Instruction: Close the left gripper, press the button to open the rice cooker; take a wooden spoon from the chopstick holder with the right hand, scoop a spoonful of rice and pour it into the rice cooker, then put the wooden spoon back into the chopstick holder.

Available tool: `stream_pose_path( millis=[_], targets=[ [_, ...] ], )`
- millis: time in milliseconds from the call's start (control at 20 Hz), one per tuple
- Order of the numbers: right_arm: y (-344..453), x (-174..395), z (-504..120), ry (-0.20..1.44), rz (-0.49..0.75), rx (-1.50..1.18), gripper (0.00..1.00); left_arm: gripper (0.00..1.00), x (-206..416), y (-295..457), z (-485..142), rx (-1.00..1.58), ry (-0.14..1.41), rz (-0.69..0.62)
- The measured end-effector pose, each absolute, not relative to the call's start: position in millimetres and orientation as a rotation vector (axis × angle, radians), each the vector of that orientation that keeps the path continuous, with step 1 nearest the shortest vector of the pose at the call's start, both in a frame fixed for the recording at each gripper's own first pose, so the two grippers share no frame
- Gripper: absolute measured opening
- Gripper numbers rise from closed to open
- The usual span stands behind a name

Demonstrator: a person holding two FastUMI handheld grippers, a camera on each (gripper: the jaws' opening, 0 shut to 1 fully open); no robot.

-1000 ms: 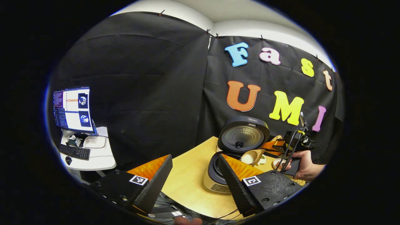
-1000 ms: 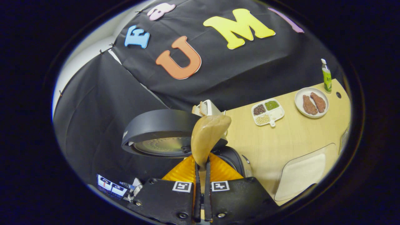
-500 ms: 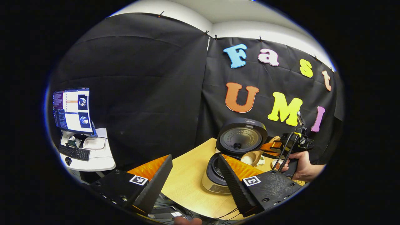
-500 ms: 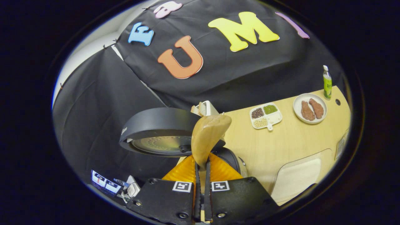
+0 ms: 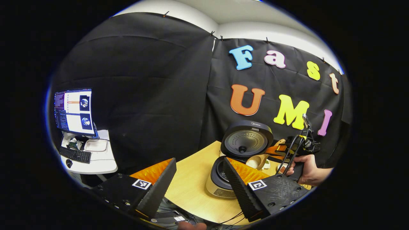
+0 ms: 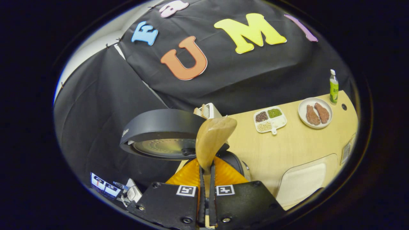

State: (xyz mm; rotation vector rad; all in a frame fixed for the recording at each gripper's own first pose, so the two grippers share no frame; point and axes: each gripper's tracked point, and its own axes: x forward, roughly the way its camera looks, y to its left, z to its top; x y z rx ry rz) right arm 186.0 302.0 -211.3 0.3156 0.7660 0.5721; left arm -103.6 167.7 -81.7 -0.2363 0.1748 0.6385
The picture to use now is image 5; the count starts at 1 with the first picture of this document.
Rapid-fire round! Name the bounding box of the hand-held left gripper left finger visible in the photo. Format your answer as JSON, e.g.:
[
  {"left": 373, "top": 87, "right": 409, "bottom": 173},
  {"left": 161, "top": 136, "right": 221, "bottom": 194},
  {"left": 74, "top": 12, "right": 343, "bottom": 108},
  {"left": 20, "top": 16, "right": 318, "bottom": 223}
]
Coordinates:
[{"left": 85, "top": 157, "right": 177, "bottom": 221}]

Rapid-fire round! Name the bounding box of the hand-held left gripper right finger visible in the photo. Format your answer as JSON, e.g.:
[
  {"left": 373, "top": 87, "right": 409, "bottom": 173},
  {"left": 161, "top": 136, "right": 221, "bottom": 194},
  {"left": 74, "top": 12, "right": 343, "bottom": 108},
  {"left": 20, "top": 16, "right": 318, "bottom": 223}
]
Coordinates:
[{"left": 223, "top": 157, "right": 310, "bottom": 223}]

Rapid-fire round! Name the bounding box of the wooden spoon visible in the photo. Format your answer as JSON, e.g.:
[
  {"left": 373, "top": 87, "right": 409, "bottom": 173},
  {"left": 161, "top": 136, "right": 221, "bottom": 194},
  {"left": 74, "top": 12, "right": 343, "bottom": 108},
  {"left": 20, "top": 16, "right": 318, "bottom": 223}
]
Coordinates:
[{"left": 245, "top": 138, "right": 287, "bottom": 171}]

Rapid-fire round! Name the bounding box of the black rice cooker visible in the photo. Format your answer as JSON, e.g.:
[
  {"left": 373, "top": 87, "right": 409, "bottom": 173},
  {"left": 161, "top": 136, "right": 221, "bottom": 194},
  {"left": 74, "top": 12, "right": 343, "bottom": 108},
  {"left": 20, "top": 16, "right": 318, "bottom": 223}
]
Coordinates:
[{"left": 205, "top": 120, "right": 274, "bottom": 199}]

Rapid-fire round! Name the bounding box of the white side desk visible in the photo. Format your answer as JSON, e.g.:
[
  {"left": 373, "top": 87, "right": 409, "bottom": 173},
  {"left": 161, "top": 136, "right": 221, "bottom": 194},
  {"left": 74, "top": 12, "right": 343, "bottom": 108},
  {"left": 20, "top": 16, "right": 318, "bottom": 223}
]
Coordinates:
[{"left": 60, "top": 129, "right": 118, "bottom": 175}]

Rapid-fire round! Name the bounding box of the white shallow tray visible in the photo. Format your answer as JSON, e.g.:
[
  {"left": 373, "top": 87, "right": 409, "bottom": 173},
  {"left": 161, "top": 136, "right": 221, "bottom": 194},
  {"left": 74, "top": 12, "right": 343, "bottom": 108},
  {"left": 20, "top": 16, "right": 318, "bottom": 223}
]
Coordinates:
[{"left": 84, "top": 139, "right": 108, "bottom": 152}]

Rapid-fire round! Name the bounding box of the black keyboard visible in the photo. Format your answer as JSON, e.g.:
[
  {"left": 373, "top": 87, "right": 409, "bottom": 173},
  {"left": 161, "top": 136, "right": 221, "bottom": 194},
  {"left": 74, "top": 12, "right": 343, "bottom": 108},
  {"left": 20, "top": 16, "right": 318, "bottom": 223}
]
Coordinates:
[{"left": 59, "top": 146, "right": 92, "bottom": 164}]

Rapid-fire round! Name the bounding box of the small green white box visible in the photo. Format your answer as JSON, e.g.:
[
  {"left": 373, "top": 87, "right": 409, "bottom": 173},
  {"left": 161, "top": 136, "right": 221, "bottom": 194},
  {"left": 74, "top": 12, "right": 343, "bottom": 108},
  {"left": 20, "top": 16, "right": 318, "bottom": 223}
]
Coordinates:
[{"left": 69, "top": 137, "right": 84, "bottom": 150}]

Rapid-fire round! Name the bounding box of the black backdrop cloth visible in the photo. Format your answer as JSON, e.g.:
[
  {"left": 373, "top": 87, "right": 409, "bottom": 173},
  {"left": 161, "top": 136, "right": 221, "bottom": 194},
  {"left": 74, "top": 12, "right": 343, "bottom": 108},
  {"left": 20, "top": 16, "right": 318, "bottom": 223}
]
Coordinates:
[{"left": 48, "top": 12, "right": 352, "bottom": 176}]

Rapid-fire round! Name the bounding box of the computer monitor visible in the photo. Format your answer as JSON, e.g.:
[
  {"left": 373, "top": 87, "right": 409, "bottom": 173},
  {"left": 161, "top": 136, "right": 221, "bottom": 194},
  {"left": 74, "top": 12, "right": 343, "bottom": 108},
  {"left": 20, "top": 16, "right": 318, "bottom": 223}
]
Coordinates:
[{"left": 54, "top": 88, "right": 96, "bottom": 136}]

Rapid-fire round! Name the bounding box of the black cable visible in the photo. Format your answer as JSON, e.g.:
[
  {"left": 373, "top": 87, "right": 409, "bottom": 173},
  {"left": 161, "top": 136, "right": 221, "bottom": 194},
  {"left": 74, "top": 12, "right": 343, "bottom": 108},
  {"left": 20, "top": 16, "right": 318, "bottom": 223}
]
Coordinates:
[{"left": 220, "top": 210, "right": 246, "bottom": 225}]

